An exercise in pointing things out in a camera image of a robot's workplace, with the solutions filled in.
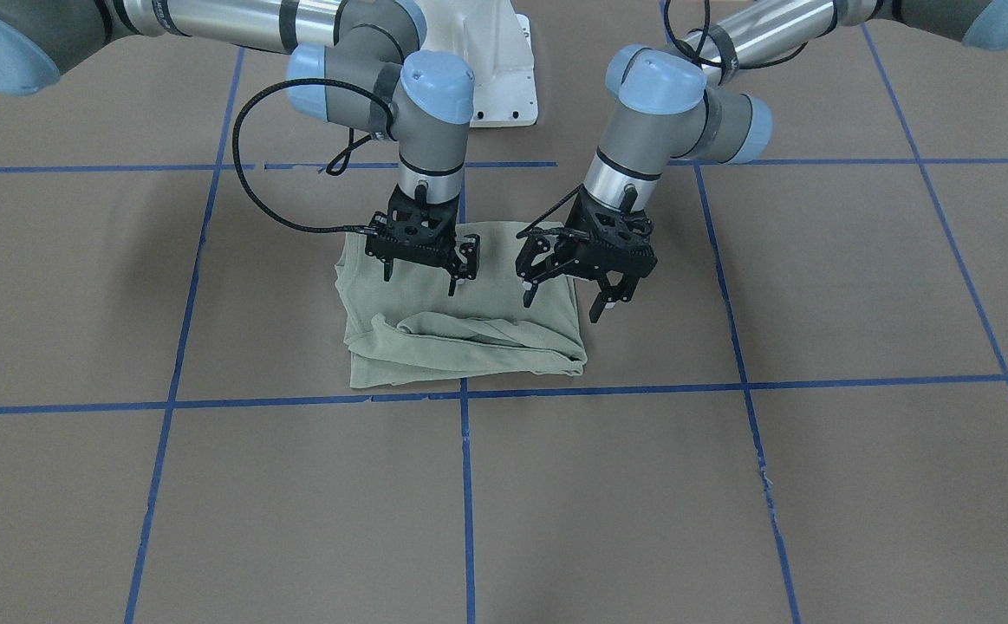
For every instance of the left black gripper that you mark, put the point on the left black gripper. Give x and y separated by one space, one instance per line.
575 237

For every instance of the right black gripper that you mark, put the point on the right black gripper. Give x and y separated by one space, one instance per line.
467 253

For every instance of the olive green long-sleeve shirt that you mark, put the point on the olive green long-sleeve shirt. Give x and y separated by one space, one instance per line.
409 329

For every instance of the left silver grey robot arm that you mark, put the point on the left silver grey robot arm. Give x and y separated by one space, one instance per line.
672 102

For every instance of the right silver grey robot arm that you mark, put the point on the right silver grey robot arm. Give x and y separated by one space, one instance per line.
361 65

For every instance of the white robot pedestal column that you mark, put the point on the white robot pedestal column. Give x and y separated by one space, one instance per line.
494 40

